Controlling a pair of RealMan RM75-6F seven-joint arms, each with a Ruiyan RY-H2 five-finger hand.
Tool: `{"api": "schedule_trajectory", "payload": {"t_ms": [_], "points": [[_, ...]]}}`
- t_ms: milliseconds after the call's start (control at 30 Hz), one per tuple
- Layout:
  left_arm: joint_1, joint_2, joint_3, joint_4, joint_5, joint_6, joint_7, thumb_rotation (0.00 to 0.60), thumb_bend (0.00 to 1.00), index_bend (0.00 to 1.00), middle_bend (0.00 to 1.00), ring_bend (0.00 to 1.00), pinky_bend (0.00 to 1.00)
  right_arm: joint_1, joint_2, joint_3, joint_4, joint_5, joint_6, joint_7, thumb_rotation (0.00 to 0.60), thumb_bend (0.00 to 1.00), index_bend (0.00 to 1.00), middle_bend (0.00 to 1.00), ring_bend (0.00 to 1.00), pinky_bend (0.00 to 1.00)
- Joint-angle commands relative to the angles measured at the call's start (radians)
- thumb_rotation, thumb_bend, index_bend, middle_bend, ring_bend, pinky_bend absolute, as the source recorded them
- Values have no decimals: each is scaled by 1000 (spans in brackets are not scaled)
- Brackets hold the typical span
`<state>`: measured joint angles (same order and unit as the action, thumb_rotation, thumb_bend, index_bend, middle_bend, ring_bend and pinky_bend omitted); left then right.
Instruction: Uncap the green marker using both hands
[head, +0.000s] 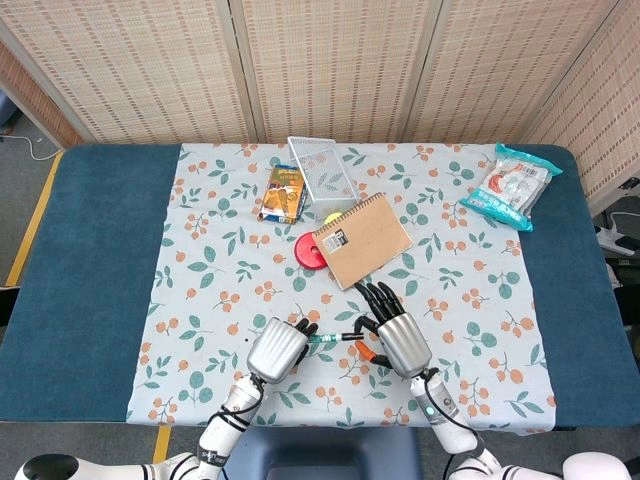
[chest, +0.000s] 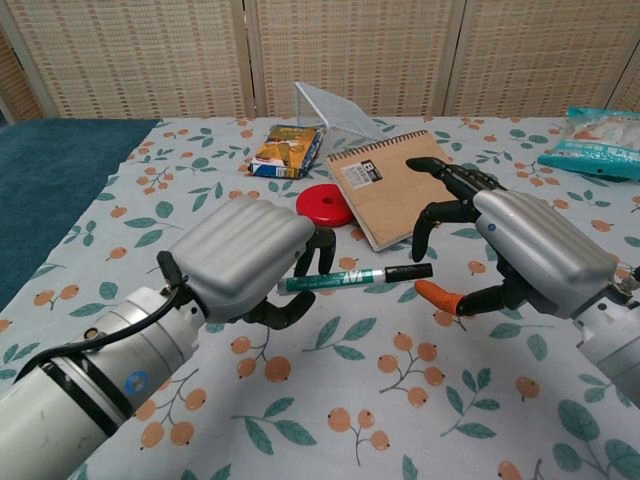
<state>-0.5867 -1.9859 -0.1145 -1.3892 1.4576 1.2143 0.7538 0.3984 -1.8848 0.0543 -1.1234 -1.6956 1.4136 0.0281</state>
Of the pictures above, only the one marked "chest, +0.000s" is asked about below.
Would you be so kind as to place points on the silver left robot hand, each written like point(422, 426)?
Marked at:
point(240, 250)

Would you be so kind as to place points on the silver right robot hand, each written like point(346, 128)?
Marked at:
point(530, 240)

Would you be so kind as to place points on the green whiteboard marker body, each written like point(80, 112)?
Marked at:
point(340, 280)

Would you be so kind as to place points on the black marker cap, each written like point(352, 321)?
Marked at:
point(407, 271)

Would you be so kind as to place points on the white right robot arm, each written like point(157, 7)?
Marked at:
point(612, 330)

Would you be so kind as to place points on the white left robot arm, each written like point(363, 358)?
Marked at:
point(85, 375)

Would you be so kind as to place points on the red round disc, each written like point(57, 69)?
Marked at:
point(324, 204)

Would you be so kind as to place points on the yellow blue snack packet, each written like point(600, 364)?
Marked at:
point(285, 150)

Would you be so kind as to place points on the teal plastic wipes pack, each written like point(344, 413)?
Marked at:
point(597, 145)

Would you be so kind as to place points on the brown spiral notebook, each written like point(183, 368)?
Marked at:
point(390, 190)

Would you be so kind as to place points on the floral fruit print tablecloth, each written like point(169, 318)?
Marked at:
point(320, 390)

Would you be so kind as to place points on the teal blue carpet mat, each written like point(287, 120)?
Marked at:
point(55, 190)

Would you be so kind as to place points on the woven bamboo folding screen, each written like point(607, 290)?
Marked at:
point(320, 55)

